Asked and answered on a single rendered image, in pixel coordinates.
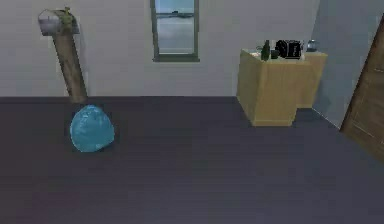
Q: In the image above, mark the grey framed window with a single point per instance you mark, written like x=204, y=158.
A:
x=175, y=30

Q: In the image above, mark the light wood counter cabinet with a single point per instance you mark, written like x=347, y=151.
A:
x=276, y=90

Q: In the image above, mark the dark green bottle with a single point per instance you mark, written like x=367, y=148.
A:
x=265, y=51

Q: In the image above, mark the dark green cup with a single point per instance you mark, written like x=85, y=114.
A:
x=274, y=54

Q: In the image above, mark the blue round ball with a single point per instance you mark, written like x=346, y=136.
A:
x=91, y=129

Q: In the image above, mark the black toaster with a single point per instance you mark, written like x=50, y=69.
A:
x=289, y=49

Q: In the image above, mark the green house plant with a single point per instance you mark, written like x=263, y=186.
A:
x=67, y=18

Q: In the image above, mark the white pot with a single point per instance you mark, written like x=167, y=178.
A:
x=49, y=24

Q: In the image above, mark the brown wooden room door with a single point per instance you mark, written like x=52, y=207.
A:
x=366, y=100

